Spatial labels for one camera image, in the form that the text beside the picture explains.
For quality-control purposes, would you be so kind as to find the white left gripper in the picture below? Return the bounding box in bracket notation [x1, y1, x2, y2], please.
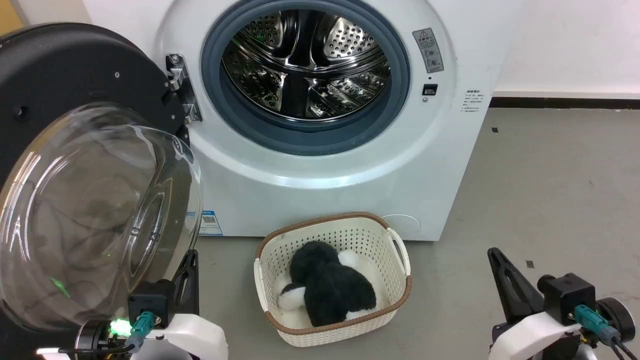
[131, 249, 229, 360]

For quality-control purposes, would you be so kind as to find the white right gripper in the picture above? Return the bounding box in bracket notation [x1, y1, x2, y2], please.
[487, 247, 585, 360]

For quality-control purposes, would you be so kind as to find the black washer door glass bowl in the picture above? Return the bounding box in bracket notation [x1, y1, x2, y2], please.
[0, 22, 204, 360]

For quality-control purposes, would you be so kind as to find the white front-load washing machine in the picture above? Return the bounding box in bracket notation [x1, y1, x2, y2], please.
[82, 0, 523, 242]

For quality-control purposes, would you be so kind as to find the metal door hinge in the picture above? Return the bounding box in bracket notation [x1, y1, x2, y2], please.
[165, 52, 204, 126]

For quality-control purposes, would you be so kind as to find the blue white QR label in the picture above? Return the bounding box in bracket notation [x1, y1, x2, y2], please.
[198, 210, 224, 237]

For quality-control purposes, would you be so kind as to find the cream perforated laundry basket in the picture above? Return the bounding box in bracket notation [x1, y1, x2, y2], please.
[253, 211, 413, 348]

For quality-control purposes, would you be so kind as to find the round white filter cover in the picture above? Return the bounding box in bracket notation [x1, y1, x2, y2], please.
[382, 214, 422, 241]

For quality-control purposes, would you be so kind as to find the black and white plush toy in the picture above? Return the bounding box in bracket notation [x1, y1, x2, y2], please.
[277, 240, 378, 328]

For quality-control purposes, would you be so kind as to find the stainless steel washer drum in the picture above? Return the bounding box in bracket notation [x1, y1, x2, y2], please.
[221, 9, 392, 122]

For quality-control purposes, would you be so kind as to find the grey warning sticker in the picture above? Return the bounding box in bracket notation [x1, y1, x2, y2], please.
[412, 27, 445, 75]

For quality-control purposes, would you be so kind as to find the teal left camera cable plug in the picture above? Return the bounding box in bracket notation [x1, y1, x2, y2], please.
[124, 310, 157, 354]

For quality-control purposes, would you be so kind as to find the teal camera cable plug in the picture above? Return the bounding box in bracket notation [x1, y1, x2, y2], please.
[573, 304, 622, 346]
[124, 310, 157, 354]

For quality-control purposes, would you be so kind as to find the teal right camera cable plug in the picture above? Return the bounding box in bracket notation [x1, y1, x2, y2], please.
[573, 304, 622, 346]

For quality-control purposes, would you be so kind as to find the dark wall baseboard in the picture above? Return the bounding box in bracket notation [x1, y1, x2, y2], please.
[488, 96, 640, 111]

